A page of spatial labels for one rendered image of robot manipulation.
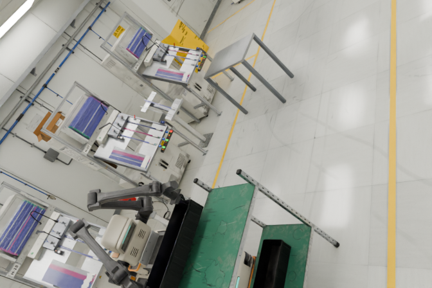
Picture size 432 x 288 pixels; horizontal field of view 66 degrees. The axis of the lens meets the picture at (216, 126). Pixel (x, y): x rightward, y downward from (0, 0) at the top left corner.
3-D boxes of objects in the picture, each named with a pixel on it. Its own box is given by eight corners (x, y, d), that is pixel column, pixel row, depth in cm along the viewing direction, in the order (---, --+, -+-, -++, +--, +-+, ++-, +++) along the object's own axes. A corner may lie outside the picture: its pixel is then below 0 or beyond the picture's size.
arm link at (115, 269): (85, 219, 197) (69, 233, 192) (82, 216, 192) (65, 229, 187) (132, 271, 180) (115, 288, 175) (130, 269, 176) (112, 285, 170)
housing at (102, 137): (121, 117, 451) (119, 110, 439) (105, 146, 425) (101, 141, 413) (116, 115, 452) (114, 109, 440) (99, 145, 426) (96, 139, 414)
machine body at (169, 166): (193, 157, 490) (161, 134, 462) (176, 200, 453) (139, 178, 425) (168, 164, 537) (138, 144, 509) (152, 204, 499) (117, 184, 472)
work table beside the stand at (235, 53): (285, 102, 400) (241, 60, 364) (245, 114, 453) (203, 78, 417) (294, 75, 421) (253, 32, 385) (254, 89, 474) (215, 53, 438)
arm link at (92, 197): (83, 198, 209) (82, 213, 204) (89, 189, 200) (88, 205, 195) (149, 200, 233) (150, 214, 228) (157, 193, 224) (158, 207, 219)
